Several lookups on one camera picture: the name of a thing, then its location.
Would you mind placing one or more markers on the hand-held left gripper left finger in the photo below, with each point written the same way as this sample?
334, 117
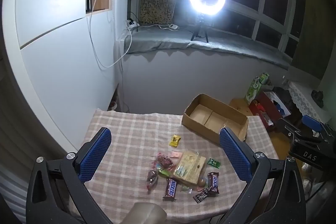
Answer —
94, 155

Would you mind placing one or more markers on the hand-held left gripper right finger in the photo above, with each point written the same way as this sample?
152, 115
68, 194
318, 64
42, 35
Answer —
233, 155

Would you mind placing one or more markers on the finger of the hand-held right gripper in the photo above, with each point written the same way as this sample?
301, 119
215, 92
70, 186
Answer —
287, 126
312, 123

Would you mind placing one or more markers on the green candy packet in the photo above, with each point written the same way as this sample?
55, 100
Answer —
213, 163

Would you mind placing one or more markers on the brown chocolate bar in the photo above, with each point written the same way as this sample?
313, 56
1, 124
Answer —
213, 182
171, 188

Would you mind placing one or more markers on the tan biscuit package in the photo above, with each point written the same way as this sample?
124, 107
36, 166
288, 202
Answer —
190, 166

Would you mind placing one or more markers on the cardboard box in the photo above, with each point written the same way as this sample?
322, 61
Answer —
207, 119

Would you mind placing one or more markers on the black patterned candy packet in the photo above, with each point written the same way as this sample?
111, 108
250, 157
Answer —
200, 196

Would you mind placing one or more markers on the dark figurine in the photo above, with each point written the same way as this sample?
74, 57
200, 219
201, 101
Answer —
318, 98

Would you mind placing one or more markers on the white lace cloth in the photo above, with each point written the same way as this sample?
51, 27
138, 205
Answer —
302, 98

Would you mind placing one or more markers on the red storage box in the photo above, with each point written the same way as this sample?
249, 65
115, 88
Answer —
265, 106

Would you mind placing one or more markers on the round brown candy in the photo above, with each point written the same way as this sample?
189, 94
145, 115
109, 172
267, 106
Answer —
201, 182

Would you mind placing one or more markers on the checked pink tablecloth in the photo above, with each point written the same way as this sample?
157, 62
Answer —
131, 134

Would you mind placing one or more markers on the green drink carton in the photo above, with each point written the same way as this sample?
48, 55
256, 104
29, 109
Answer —
253, 90

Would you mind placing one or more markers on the pink candy packet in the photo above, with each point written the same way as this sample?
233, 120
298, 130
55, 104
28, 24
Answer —
176, 155

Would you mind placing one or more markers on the yellow candy packet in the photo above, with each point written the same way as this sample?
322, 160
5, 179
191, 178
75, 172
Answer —
175, 140

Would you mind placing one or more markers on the red wrapped candy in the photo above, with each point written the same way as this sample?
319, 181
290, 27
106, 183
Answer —
151, 178

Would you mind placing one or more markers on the dark candy in red-print wrapper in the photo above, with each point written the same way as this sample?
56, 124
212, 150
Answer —
164, 161

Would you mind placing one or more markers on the light green wrapped candy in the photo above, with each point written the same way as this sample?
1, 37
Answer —
163, 172

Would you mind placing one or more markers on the beige chair back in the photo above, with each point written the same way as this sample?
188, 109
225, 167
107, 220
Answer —
147, 213

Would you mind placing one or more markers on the dark curtain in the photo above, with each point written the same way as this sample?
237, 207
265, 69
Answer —
312, 16

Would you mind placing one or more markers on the black tripod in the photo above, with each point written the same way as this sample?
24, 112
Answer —
200, 27

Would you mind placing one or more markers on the white cabinet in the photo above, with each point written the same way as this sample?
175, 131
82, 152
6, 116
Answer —
52, 29

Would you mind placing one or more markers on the grey windowsill blanket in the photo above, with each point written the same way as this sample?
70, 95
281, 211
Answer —
162, 40

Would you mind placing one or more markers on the white power strip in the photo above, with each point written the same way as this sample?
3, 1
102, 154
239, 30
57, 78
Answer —
132, 23

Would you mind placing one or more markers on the white power adapter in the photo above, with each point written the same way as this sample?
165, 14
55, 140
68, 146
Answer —
173, 27

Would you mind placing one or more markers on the leopard print cushion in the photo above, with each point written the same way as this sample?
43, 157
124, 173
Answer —
157, 8

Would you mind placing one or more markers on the window frame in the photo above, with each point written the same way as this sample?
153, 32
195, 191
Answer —
262, 14

